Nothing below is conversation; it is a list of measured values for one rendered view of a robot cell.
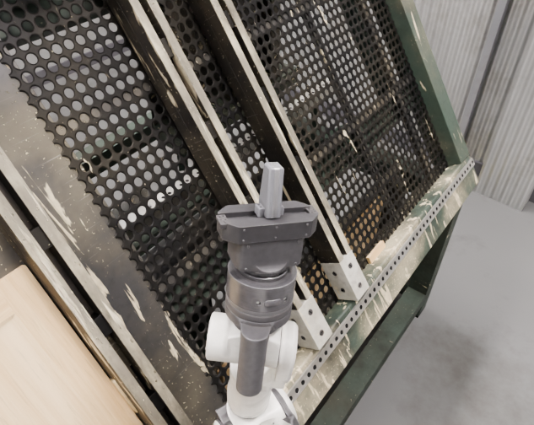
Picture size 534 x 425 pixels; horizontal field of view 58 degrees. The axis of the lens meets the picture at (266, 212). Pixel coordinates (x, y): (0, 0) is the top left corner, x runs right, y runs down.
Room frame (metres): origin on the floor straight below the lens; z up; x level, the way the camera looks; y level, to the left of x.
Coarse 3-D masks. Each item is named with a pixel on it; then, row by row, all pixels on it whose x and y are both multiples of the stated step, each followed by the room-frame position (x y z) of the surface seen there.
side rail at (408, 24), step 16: (400, 0) 1.64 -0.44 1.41; (400, 16) 1.63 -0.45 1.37; (416, 16) 1.66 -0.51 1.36; (400, 32) 1.63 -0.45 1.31; (416, 32) 1.61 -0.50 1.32; (416, 48) 1.59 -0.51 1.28; (416, 64) 1.58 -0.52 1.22; (432, 64) 1.59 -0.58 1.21; (416, 80) 1.57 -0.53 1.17; (432, 80) 1.55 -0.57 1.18; (432, 96) 1.53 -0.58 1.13; (448, 96) 1.57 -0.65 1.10; (432, 112) 1.52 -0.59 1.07; (448, 112) 1.52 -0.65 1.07; (448, 128) 1.48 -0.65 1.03; (448, 144) 1.47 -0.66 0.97; (464, 144) 1.50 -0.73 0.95; (448, 160) 1.46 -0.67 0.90
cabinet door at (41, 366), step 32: (0, 288) 0.50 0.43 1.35; (32, 288) 0.52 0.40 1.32; (0, 320) 0.46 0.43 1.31; (32, 320) 0.48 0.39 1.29; (64, 320) 0.50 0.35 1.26; (0, 352) 0.43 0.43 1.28; (32, 352) 0.44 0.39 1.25; (64, 352) 0.46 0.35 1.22; (0, 384) 0.39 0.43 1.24; (32, 384) 0.41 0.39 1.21; (64, 384) 0.42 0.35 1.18; (96, 384) 0.44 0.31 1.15; (0, 416) 0.35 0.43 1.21; (32, 416) 0.37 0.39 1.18; (64, 416) 0.38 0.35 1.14; (96, 416) 0.40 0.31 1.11; (128, 416) 0.42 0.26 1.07
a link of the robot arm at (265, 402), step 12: (228, 384) 0.39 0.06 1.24; (228, 396) 0.38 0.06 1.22; (240, 396) 0.36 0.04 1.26; (252, 396) 0.35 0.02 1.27; (264, 396) 0.37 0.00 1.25; (228, 408) 0.38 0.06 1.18; (240, 408) 0.36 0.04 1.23; (252, 408) 0.36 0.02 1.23; (264, 408) 0.37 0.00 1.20; (276, 408) 0.38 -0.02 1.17; (228, 420) 0.36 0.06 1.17; (240, 420) 0.36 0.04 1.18; (252, 420) 0.36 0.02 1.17; (264, 420) 0.36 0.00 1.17
